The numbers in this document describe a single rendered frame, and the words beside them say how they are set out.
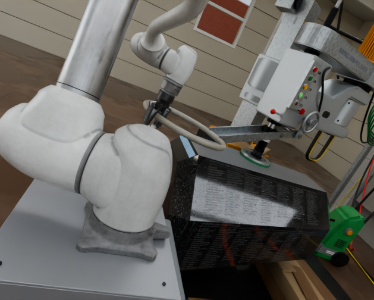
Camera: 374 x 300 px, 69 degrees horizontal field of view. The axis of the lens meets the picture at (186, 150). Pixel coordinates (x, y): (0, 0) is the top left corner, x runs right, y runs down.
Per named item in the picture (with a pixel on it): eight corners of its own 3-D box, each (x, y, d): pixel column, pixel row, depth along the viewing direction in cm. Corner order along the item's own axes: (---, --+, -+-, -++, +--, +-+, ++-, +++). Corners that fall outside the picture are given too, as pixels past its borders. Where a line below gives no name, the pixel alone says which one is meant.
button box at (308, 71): (292, 109, 163) (318, 63, 154) (296, 111, 161) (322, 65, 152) (285, 106, 159) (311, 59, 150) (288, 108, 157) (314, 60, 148)
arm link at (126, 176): (149, 243, 59) (184, 153, 53) (69, 215, 58) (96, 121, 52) (160, 207, 75) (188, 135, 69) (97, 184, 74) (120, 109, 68)
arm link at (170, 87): (187, 88, 121) (180, 100, 122) (174, 80, 126) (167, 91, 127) (173, 81, 114) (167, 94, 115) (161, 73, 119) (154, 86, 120)
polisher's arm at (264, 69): (239, 80, 240) (252, 53, 232) (254, 87, 267) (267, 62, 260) (318, 117, 202) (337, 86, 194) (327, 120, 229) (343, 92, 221)
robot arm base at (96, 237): (172, 264, 64) (180, 245, 63) (74, 251, 57) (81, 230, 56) (162, 218, 81) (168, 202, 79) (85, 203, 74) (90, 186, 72)
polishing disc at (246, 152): (236, 150, 181) (236, 149, 180) (247, 148, 199) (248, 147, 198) (263, 166, 171) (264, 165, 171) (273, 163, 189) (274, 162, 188)
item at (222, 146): (194, 122, 176) (196, 118, 176) (241, 160, 140) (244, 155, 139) (128, 94, 146) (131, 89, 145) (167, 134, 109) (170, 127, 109)
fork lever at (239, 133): (282, 127, 199) (284, 121, 197) (302, 139, 185) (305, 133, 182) (204, 131, 164) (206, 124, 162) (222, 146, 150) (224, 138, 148)
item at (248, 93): (233, 93, 258) (253, 51, 245) (262, 105, 271) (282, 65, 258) (248, 103, 228) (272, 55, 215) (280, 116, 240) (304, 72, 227)
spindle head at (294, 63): (283, 124, 200) (316, 65, 186) (307, 137, 184) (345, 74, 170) (252, 113, 179) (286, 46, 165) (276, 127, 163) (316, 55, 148)
